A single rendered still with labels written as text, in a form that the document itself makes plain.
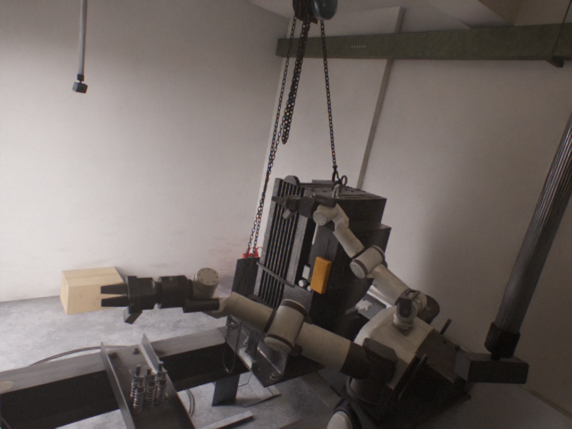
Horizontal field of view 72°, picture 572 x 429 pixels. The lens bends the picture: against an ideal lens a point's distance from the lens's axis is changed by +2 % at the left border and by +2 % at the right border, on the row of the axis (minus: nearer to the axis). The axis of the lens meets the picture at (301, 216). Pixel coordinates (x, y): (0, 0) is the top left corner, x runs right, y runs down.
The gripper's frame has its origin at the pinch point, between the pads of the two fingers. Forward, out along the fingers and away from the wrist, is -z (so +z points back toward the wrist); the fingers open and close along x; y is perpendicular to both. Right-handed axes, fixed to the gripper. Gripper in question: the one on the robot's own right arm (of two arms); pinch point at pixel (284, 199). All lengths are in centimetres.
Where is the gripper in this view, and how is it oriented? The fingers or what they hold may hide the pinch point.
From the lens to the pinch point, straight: 174.6
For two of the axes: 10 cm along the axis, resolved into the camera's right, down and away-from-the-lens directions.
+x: 5.6, -0.6, 8.3
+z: 8.1, 2.7, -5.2
